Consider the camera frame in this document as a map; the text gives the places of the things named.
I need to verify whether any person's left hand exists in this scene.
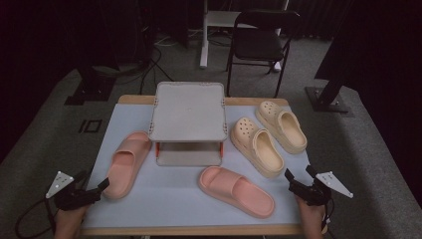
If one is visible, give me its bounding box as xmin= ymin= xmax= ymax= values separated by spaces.
xmin=54 ymin=204 xmax=91 ymax=239

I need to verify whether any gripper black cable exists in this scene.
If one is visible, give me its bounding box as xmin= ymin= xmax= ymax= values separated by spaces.
xmin=14 ymin=197 xmax=57 ymax=239
xmin=319 ymin=195 xmax=336 ymax=239

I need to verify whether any grey two-tier shoe rack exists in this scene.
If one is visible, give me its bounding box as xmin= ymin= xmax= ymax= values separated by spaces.
xmin=147 ymin=81 xmax=229 ymax=167

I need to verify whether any black folding chair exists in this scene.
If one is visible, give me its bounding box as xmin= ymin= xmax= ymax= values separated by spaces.
xmin=226 ymin=9 xmax=302 ymax=99

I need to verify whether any pink slide sandal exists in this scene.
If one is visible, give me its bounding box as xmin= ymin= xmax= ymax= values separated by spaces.
xmin=198 ymin=165 xmax=276 ymax=220
xmin=103 ymin=130 xmax=153 ymax=200

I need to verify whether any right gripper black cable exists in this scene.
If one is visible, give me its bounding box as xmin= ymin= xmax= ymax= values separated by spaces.
xmin=319 ymin=195 xmax=336 ymax=239

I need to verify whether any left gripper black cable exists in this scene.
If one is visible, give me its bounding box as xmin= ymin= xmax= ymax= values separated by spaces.
xmin=14 ymin=197 xmax=57 ymax=239

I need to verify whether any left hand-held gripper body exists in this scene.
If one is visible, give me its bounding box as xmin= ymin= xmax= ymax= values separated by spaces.
xmin=45 ymin=170 xmax=102 ymax=212

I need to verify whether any white desk frame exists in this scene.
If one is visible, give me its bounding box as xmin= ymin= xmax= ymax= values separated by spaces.
xmin=199 ymin=0 xmax=290 ymax=73

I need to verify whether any black stand with bolted base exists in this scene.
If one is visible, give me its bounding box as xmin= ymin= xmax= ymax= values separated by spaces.
xmin=305 ymin=74 xmax=354 ymax=118

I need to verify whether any wooden table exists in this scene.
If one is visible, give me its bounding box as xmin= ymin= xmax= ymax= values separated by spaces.
xmin=81 ymin=94 xmax=327 ymax=237

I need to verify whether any person's right hand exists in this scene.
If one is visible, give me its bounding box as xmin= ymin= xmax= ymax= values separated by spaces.
xmin=296 ymin=196 xmax=327 ymax=239

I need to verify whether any cream clog shoe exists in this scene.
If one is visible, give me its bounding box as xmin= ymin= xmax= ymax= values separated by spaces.
xmin=230 ymin=117 xmax=286 ymax=179
xmin=255 ymin=100 xmax=309 ymax=155

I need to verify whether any black floor cable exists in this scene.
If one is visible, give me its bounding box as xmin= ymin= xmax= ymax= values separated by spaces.
xmin=138 ymin=46 xmax=175 ymax=96

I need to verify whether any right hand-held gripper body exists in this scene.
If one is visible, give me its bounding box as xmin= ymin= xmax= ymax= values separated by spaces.
xmin=289 ymin=170 xmax=354 ymax=207

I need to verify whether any black stand base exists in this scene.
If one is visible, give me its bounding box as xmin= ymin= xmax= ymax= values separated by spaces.
xmin=64 ymin=66 xmax=117 ymax=107

